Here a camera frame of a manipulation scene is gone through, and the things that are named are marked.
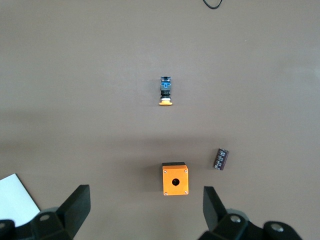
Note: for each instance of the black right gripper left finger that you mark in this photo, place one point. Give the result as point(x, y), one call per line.
point(72, 210)

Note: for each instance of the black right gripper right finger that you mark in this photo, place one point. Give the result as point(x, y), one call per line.
point(215, 212)

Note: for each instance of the orange capped push button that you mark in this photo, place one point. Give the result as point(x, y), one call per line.
point(165, 87)

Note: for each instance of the white drawer cabinet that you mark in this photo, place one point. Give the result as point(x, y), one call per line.
point(15, 197)

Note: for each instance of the dark cylindrical capacitor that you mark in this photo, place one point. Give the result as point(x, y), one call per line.
point(221, 160)

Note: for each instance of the orange button enclosure box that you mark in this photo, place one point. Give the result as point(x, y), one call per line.
point(170, 186)

